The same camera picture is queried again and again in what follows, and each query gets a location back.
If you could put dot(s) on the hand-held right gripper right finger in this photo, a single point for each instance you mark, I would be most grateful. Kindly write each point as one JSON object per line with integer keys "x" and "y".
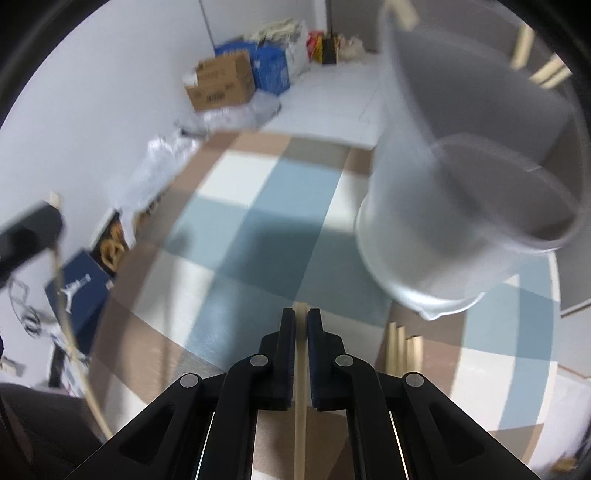
{"x": 316, "y": 369}

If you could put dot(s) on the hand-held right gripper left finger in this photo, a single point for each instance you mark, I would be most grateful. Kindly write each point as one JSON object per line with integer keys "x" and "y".
{"x": 287, "y": 369}

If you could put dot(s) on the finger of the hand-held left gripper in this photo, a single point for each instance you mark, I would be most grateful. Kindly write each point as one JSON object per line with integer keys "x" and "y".
{"x": 27, "y": 235}

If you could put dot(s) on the pile of wooden chopsticks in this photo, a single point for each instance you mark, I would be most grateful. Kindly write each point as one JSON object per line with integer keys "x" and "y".
{"x": 399, "y": 350}

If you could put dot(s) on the translucent plastic utensil holder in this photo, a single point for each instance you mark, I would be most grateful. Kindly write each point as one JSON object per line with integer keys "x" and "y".
{"x": 415, "y": 230}

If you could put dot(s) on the blue shoe box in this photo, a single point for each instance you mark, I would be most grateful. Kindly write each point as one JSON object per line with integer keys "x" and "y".
{"x": 78, "y": 300}

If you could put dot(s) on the brown sandal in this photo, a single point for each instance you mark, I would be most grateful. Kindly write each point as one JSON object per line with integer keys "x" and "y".
{"x": 114, "y": 234}
{"x": 111, "y": 258}

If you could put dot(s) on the checkered tablecloth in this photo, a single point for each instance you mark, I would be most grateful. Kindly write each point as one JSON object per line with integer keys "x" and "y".
{"x": 277, "y": 207}

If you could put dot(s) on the white printed plastic bag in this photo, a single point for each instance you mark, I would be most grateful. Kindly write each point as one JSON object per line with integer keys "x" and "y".
{"x": 171, "y": 152}

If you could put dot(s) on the dark cloth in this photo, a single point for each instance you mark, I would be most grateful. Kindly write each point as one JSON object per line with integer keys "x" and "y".
{"x": 41, "y": 424}

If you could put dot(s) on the grey poly mailer bag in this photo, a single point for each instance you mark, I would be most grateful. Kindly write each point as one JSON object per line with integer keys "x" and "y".
{"x": 231, "y": 115}

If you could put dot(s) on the brown cardboard box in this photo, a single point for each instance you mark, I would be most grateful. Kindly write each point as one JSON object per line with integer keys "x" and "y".
{"x": 221, "y": 83}

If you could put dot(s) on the blue cardboard box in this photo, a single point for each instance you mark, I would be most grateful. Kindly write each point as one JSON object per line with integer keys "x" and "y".
{"x": 272, "y": 69}

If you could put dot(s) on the tall white plastic bag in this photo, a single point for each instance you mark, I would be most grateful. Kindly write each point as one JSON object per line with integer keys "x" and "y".
{"x": 298, "y": 53}

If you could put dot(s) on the cream cloth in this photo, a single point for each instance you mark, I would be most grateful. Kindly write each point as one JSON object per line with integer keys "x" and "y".
{"x": 277, "y": 30}

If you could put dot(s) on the beige plastic bag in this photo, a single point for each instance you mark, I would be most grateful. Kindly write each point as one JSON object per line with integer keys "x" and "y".
{"x": 351, "y": 46}

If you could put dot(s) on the red bag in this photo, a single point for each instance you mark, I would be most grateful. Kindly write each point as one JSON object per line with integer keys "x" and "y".
{"x": 314, "y": 44}

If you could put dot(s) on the grey door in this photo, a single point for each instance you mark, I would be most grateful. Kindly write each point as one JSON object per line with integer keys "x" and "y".
{"x": 355, "y": 18}

